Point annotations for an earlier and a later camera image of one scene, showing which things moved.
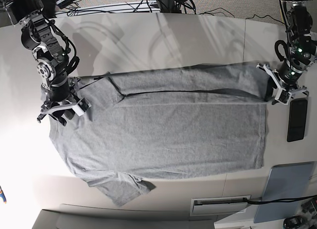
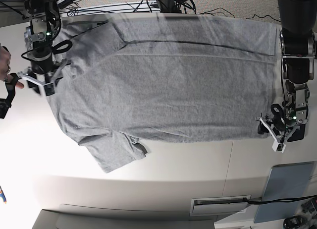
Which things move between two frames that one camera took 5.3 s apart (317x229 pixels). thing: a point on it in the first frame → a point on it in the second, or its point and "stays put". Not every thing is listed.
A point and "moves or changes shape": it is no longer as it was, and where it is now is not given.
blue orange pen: x=3 y=195 stays put
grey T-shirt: x=140 y=126 moves or changes shape
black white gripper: x=48 y=106 → x=43 y=67
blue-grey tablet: x=286 y=181 stays put
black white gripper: x=289 y=74 → x=286 y=117
